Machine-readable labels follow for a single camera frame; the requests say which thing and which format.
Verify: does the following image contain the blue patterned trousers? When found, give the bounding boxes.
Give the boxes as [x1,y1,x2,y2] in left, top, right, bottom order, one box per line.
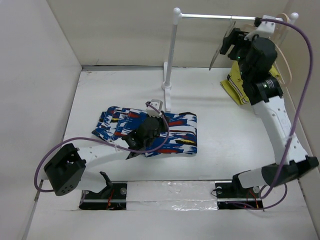
[91,106,198,158]

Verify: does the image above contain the grey metal trouser hanger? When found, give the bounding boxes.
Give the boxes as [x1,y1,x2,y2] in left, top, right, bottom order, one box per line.
[208,18,236,71]

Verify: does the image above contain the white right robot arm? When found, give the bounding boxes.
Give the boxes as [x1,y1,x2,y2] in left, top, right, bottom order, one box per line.
[220,27,319,197]

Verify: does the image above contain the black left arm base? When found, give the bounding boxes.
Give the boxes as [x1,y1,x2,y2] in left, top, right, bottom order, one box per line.
[79,171,128,211]

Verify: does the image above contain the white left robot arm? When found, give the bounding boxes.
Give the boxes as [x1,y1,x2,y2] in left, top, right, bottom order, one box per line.
[44,117,169,199]

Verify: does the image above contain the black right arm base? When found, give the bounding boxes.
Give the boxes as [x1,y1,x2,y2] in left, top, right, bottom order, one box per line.
[211,179,264,210]

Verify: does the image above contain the beige wooden hanger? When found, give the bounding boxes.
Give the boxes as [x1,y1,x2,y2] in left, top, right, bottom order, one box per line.
[243,12,294,87]

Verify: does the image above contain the yellow folded shorts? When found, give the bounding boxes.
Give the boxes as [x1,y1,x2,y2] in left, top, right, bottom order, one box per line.
[219,61,282,106]

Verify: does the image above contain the white clothes rack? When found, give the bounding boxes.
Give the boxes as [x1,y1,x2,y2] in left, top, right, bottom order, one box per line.
[162,7,299,112]

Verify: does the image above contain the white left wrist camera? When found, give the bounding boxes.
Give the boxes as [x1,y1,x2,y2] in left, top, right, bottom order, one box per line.
[146,99,163,118]

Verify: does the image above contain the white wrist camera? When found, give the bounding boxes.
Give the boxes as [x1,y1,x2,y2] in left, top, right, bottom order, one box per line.
[244,21,276,41]
[146,99,163,118]

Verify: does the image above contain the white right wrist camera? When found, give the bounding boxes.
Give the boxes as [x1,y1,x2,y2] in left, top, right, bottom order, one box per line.
[244,21,276,41]

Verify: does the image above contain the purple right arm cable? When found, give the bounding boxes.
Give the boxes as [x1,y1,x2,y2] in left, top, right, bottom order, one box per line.
[229,17,314,210]

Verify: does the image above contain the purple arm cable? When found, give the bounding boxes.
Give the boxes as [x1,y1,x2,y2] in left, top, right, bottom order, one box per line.
[33,101,171,193]
[229,17,314,210]

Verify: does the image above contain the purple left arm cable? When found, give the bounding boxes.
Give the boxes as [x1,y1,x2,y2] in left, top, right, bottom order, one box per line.
[33,101,171,193]

